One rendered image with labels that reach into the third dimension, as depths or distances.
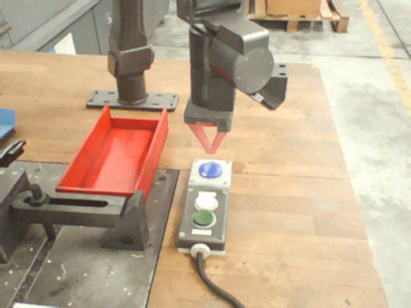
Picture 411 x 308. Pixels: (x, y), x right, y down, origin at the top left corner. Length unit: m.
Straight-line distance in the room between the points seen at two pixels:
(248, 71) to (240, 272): 0.27
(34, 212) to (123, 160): 0.22
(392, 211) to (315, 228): 1.47
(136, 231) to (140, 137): 0.28
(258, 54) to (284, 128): 0.38
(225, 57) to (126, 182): 0.31
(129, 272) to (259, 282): 0.17
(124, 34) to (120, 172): 0.26
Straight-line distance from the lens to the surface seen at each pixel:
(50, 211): 0.58
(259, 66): 0.48
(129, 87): 0.88
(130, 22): 0.79
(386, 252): 1.90
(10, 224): 0.62
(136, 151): 0.76
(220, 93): 0.54
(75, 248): 0.62
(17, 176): 0.63
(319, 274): 0.58
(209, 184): 0.64
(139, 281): 0.56
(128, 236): 0.58
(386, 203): 2.12
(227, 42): 0.48
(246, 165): 0.73
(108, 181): 0.70
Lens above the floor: 1.35
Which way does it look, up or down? 37 degrees down
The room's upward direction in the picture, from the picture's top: straight up
